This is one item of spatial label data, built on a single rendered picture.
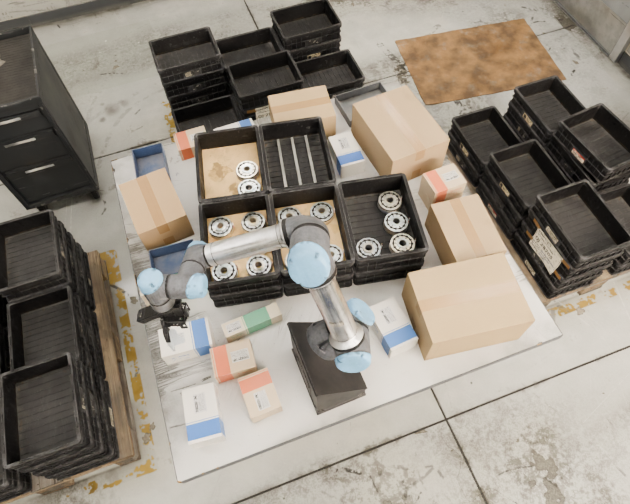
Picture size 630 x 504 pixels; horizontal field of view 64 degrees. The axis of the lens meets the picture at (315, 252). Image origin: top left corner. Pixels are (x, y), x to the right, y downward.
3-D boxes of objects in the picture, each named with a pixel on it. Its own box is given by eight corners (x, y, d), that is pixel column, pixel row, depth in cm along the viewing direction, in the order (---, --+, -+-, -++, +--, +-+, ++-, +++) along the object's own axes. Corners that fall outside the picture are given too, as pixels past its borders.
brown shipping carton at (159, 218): (194, 234, 234) (186, 214, 220) (149, 253, 230) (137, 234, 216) (173, 188, 248) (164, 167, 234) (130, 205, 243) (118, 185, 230)
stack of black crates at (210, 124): (237, 119, 346) (231, 93, 326) (249, 151, 332) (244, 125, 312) (179, 135, 340) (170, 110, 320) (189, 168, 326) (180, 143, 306)
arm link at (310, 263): (373, 339, 176) (323, 217, 144) (376, 375, 164) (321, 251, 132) (340, 346, 179) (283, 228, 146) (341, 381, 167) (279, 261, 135)
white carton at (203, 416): (226, 440, 189) (221, 435, 181) (194, 449, 187) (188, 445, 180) (217, 388, 198) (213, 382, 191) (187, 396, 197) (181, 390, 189)
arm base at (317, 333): (342, 362, 187) (360, 349, 182) (311, 357, 177) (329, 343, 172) (332, 327, 196) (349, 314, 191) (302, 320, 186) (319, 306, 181)
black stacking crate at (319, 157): (336, 198, 229) (336, 182, 219) (271, 208, 227) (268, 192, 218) (321, 133, 249) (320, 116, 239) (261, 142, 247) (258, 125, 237)
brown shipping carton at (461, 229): (496, 268, 222) (507, 250, 208) (449, 280, 219) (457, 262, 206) (468, 213, 236) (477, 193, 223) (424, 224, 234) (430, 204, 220)
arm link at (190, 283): (207, 260, 155) (172, 261, 156) (199, 285, 146) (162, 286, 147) (212, 279, 160) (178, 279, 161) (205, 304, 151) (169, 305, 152)
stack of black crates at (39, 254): (97, 311, 277) (59, 273, 238) (41, 329, 272) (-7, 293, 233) (88, 252, 296) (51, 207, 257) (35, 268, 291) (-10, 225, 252)
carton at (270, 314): (277, 307, 215) (276, 301, 210) (282, 319, 212) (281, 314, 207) (223, 330, 210) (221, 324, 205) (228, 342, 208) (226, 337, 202)
